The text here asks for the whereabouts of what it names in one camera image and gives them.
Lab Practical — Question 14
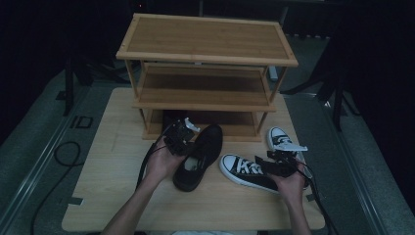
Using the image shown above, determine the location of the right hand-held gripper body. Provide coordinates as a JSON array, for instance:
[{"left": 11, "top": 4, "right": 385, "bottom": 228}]
[{"left": 266, "top": 141, "right": 308, "bottom": 179}]

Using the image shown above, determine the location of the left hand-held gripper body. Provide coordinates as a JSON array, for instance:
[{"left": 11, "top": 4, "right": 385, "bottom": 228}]
[{"left": 162, "top": 117, "right": 201, "bottom": 156}]

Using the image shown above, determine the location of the black white canvas sneaker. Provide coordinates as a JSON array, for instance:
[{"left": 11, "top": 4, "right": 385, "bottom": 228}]
[
  {"left": 266, "top": 126, "right": 313, "bottom": 189},
  {"left": 218, "top": 154, "right": 285, "bottom": 195}
]

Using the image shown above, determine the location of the wooden shoe rack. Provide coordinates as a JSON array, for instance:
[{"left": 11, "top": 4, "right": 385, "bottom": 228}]
[{"left": 115, "top": 13, "right": 300, "bottom": 143}]

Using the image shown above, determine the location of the person's right hand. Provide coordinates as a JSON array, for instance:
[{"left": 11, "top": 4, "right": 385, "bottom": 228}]
[{"left": 268, "top": 164, "right": 308, "bottom": 205}]

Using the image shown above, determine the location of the person's left hand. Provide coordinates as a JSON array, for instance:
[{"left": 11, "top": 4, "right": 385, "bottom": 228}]
[{"left": 145, "top": 140, "right": 187, "bottom": 189}]

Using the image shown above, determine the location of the black metal stand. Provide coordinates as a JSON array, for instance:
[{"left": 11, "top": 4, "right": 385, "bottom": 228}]
[
  {"left": 280, "top": 42, "right": 362, "bottom": 132},
  {"left": 63, "top": 57, "right": 131, "bottom": 118}
]

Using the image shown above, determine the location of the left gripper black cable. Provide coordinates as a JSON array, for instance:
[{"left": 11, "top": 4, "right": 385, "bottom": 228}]
[{"left": 135, "top": 123, "right": 174, "bottom": 192}]

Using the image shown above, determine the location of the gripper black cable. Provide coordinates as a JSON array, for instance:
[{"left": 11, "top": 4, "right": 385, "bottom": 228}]
[
  {"left": 297, "top": 163, "right": 341, "bottom": 235},
  {"left": 135, "top": 123, "right": 174, "bottom": 192}
]

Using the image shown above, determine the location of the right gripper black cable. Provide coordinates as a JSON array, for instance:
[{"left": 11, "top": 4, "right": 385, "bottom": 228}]
[{"left": 297, "top": 163, "right": 341, "bottom": 235}]

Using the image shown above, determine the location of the black floor cable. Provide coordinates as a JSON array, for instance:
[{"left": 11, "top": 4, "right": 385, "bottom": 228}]
[{"left": 30, "top": 140, "right": 82, "bottom": 235}]

